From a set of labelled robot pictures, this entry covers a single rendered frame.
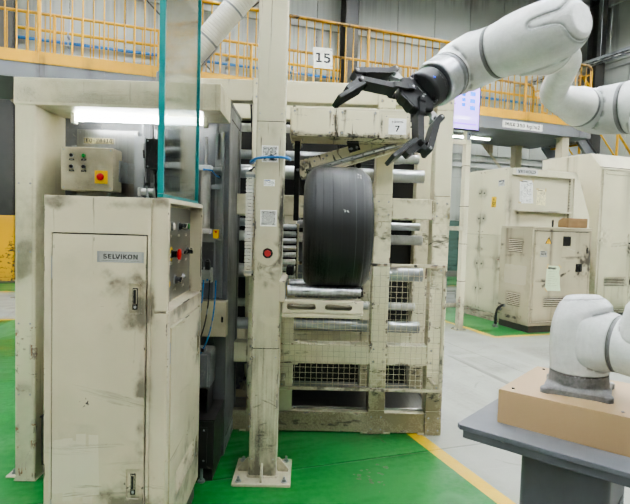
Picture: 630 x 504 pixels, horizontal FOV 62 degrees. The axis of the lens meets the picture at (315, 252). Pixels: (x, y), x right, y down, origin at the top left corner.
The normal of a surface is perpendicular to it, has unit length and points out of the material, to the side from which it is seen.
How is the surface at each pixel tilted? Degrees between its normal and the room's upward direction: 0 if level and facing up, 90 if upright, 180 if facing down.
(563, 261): 90
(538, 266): 90
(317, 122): 90
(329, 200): 65
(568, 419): 90
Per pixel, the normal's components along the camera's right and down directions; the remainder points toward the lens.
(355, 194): 0.03, -0.46
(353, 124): 0.02, 0.05
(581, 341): -0.76, -0.02
